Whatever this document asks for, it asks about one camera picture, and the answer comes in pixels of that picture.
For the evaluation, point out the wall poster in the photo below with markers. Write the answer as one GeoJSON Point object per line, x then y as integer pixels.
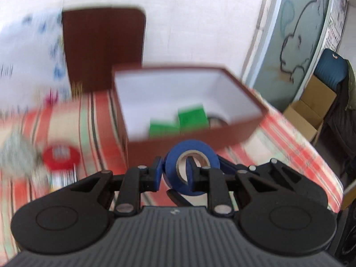
{"type": "Point", "coordinates": [338, 19]}

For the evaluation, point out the plaid blanket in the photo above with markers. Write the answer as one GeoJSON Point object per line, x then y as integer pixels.
{"type": "Point", "coordinates": [278, 144]}

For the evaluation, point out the dark tape roll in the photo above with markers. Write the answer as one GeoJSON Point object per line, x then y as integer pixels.
{"type": "Point", "coordinates": [218, 121]}

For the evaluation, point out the open cardboard box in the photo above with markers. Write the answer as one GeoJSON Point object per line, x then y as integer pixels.
{"type": "Point", "coordinates": [311, 108]}

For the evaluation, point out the green packet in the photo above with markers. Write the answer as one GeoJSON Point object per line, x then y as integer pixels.
{"type": "Point", "coordinates": [164, 129]}

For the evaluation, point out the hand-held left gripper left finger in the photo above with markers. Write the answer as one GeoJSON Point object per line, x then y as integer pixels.
{"type": "Point", "coordinates": [157, 173]}

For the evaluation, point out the blue tape roll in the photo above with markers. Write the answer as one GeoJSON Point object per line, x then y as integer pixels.
{"type": "Point", "coordinates": [194, 147]}

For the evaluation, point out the brown box white inside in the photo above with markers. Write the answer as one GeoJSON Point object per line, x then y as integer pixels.
{"type": "Point", "coordinates": [144, 151]}

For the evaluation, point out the brown wooden headboard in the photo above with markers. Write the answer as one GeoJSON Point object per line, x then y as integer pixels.
{"type": "Point", "coordinates": [103, 47]}

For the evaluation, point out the green blocks in box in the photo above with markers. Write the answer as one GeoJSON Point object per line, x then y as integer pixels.
{"type": "Point", "coordinates": [193, 116]}

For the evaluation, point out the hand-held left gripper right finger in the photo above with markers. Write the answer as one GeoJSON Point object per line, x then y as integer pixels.
{"type": "Point", "coordinates": [189, 173]}

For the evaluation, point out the bag of cotton swabs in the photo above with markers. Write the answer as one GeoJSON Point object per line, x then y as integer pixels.
{"type": "Point", "coordinates": [16, 155]}

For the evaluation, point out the green door with cat drawing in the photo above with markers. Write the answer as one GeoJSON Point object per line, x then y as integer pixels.
{"type": "Point", "coordinates": [294, 33]}

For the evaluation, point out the red tape roll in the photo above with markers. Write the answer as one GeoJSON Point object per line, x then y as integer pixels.
{"type": "Point", "coordinates": [61, 157]}

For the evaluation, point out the blue chair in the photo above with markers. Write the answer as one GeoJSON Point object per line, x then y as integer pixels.
{"type": "Point", "coordinates": [331, 68]}

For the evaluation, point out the dark jacket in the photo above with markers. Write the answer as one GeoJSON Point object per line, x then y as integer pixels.
{"type": "Point", "coordinates": [342, 116]}

